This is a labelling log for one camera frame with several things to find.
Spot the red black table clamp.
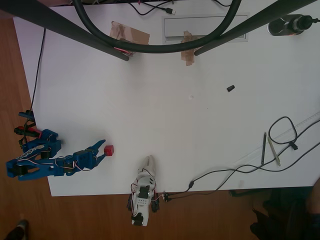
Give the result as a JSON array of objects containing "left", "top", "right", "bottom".
[{"left": 13, "top": 126, "right": 42, "bottom": 139}]

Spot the blue black table clamp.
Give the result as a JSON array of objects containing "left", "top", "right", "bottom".
[{"left": 18, "top": 109, "right": 35, "bottom": 122}]

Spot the dark shoe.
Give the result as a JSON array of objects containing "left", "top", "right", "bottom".
[{"left": 4, "top": 219, "right": 30, "bottom": 240}]

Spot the black pen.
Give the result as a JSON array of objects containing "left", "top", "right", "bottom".
[{"left": 260, "top": 132, "right": 267, "bottom": 166}]

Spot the narrow brown tape strip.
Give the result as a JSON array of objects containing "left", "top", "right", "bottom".
[{"left": 180, "top": 30, "right": 198, "bottom": 67}]

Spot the wide brown tape patch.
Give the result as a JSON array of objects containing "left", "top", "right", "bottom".
[{"left": 109, "top": 20, "right": 151, "bottom": 46}]

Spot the grey-green pen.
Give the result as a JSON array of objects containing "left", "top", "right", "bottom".
[{"left": 267, "top": 136, "right": 282, "bottom": 167}]

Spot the black tripod leg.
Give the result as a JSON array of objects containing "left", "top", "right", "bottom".
[
  {"left": 193, "top": 0, "right": 317, "bottom": 57},
  {"left": 0, "top": 0, "right": 130, "bottom": 62}
]

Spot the clear plastic ruler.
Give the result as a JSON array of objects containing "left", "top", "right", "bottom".
[{"left": 233, "top": 112, "right": 320, "bottom": 166}]

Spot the black bag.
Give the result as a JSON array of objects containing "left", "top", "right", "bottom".
[{"left": 249, "top": 192, "right": 312, "bottom": 240}]

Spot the person's bare limb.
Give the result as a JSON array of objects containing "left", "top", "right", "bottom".
[{"left": 305, "top": 176, "right": 320, "bottom": 240}]

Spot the black round-base device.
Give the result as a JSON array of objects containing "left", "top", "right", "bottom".
[{"left": 266, "top": 14, "right": 320, "bottom": 37}]

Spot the long black power cable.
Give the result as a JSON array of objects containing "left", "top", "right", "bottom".
[{"left": 163, "top": 142, "right": 320, "bottom": 203}]

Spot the thin black cable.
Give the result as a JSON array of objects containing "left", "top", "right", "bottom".
[{"left": 29, "top": 27, "right": 47, "bottom": 112}]

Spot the red white wire bundle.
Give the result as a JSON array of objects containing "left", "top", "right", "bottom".
[{"left": 113, "top": 45, "right": 136, "bottom": 58}]

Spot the thick black hose loop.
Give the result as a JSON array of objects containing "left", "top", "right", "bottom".
[{"left": 73, "top": 0, "right": 243, "bottom": 54}]

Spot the black looped cable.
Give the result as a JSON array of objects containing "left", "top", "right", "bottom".
[{"left": 268, "top": 115, "right": 320, "bottom": 151}]

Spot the black usb cable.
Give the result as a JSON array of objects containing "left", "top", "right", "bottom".
[{"left": 127, "top": 0, "right": 176, "bottom": 16}]

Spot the grey cable tray cover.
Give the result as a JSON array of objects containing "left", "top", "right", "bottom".
[{"left": 162, "top": 14, "right": 250, "bottom": 45}]

